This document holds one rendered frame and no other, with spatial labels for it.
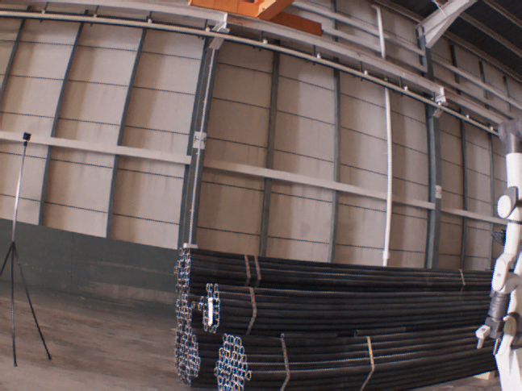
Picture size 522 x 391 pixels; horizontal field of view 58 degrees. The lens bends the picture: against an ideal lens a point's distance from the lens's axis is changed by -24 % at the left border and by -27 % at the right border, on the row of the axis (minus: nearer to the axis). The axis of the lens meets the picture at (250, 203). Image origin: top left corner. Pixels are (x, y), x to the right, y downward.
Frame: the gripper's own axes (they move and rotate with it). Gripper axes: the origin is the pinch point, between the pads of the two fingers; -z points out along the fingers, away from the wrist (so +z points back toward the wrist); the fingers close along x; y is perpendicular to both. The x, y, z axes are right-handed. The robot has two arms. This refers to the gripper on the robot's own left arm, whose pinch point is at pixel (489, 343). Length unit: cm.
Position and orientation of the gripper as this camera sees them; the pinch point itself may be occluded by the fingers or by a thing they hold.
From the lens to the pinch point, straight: 191.4
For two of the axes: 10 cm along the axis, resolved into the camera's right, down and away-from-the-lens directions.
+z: 1.5, -9.9, -0.3
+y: -9.3, -1.3, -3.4
